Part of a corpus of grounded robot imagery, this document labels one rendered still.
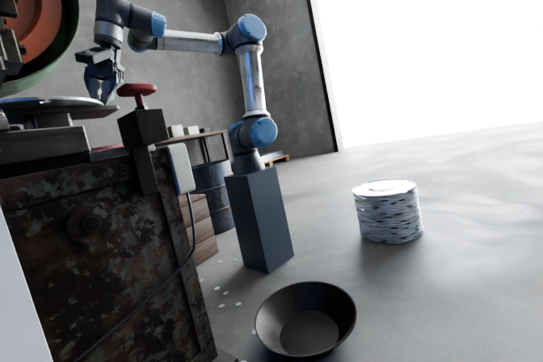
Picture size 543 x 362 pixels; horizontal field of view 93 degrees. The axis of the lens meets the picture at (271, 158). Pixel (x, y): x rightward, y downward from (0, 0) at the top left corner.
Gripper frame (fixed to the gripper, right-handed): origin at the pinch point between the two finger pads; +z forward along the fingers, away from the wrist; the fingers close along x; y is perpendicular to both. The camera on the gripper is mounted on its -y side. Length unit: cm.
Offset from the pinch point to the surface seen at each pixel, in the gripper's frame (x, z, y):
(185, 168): -29.6, 14.9, -15.1
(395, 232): -118, 38, 17
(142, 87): -21.5, -2.5, -28.3
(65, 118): 2.9, 5.5, -9.8
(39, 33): 33.6, -25.3, 24.3
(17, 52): 12.3, -8.7, -13.8
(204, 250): -33, 66, 54
